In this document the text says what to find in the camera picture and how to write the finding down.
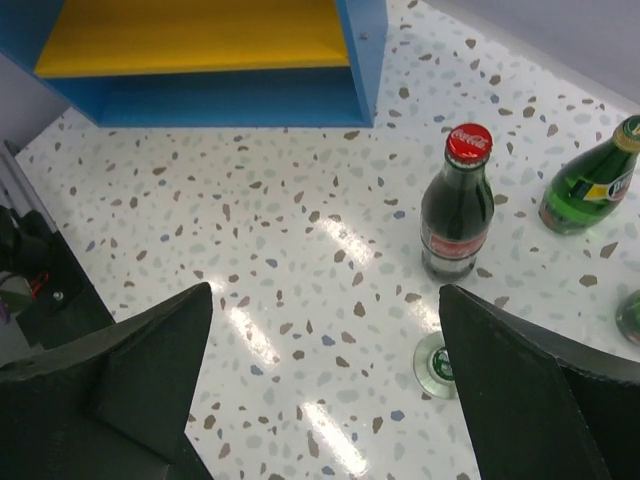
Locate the aluminium rail frame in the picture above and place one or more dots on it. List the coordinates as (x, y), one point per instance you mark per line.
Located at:
(17, 192)

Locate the cola bottle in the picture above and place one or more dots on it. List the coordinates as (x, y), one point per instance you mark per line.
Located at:
(457, 207)

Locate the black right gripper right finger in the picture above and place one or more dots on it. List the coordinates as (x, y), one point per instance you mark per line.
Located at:
(539, 405)

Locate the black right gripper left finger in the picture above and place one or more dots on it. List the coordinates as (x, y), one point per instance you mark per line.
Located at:
(113, 404)

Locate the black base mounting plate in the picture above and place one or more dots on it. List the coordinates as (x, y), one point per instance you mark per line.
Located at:
(43, 286)

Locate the clear soda bottle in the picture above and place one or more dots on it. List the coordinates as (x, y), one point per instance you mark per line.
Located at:
(432, 367)

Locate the green glass bottle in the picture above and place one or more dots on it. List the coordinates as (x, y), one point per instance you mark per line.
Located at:
(627, 318)
(591, 186)

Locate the blue shelf with coloured boards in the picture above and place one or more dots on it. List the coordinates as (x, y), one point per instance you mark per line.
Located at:
(187, 64)

